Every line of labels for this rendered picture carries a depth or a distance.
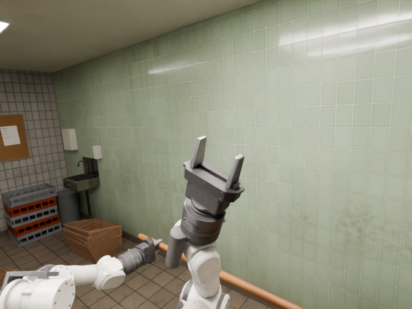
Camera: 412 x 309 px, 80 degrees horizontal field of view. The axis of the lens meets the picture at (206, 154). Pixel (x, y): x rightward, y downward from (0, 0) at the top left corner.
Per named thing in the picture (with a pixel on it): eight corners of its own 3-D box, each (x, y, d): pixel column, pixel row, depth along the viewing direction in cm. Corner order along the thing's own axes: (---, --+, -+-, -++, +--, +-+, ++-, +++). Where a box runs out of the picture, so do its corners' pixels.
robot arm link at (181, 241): (230, 229, 52) (218, 264, 57) (205, 197, 59) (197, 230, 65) (181, 245, 46) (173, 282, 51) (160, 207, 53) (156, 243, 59)
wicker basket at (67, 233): (89, 259, 296) (86, 237, 291) (64, 247, 326) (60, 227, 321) (122, 240, 337) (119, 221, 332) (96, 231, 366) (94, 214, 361)
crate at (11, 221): (58, 213, 395) (57, 205, 393) (12, 228, 350) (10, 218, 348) (49, 208, 421) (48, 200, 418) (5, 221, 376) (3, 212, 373)
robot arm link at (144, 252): (143, 233, 117) (120, 244, 108) (156, 240, 110) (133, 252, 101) (146, 258, 119) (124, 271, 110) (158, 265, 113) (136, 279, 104)
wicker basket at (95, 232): (91, 253, 296) (88, 232, 292) (64, 243, 325) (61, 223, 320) (123, 235, 338) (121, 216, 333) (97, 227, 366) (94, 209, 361)
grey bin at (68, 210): (85, 221, 435) (81, 191, 425) (62, 229, 405) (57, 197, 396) (75, 216, 458) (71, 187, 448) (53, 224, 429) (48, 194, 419)
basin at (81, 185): (104, 216, 398) (97, 159, 382) (81, 224, 371) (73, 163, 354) (90, 209, 427) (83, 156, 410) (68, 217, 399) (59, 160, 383)
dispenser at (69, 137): (78, 149, 416) (75, 128, 410) (71, 150, 408) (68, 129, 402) (70, 148, 434) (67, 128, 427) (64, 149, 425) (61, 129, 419)
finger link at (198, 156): (198, 140, 44) (192, 168, 47) (208, 136, 47) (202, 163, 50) (191, 137, 45) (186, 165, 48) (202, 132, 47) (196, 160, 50)
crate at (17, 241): (62, 230, 403) (61, 221, 401) (18, 247, 356) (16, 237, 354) (51, 224, 427) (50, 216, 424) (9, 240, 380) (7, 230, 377)
